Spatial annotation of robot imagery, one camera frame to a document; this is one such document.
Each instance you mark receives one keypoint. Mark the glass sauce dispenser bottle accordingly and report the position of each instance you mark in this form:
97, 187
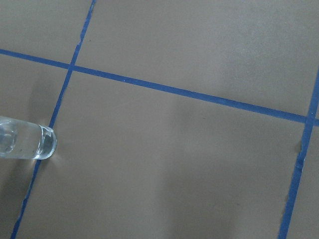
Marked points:
25, 140

